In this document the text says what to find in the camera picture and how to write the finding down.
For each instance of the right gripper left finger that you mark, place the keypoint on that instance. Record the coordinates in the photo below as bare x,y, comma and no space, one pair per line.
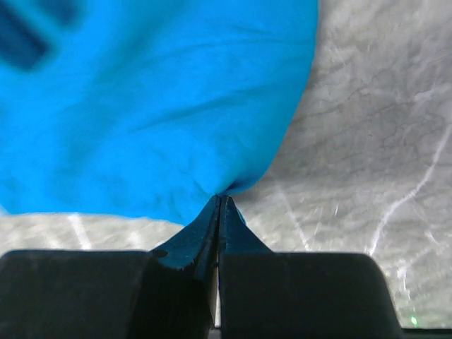
167,292

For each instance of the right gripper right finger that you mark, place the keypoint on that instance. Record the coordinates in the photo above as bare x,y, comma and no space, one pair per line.
267,294

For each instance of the blue t shirt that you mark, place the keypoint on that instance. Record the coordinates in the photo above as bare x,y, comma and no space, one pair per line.
146,108

